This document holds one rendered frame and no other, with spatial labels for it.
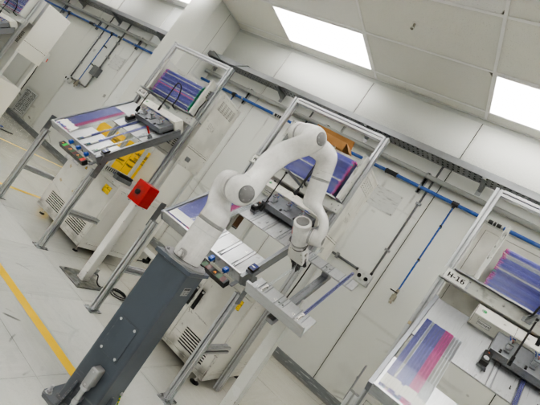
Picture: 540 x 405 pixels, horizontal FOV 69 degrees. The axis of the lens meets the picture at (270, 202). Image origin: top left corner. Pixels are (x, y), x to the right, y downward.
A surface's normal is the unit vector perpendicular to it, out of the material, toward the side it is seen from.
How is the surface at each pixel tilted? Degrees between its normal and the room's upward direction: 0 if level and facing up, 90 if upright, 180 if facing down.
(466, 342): 45
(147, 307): 90
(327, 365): 90
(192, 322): 90
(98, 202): 90
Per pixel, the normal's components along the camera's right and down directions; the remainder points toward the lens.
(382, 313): -0.38, -0.32
